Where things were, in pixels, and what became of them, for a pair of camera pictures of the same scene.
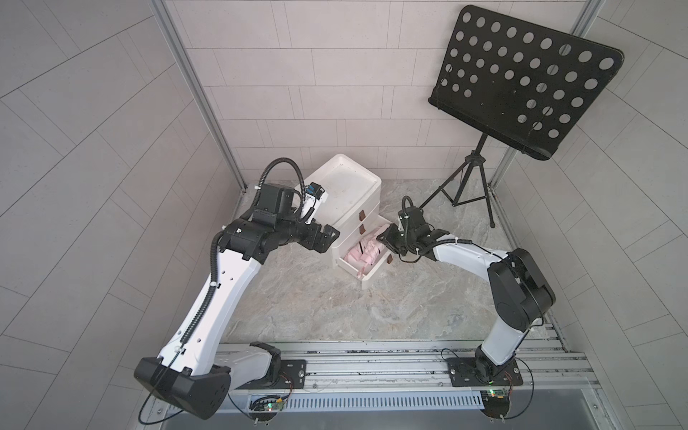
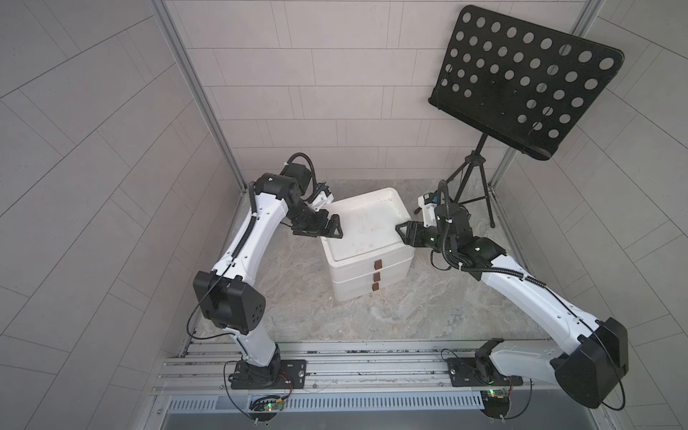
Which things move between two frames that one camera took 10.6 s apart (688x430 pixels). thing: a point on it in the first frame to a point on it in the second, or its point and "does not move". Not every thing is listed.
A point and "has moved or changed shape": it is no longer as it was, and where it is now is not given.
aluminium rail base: x=398 y=376 does not move
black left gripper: x=322 y=242 to x=318 y=228
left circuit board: x=266 y=406 does not move
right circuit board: x=496 y=402 does not move
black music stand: x=528 y=84 does not move
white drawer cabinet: x=351 y=208 has moved or changed shape
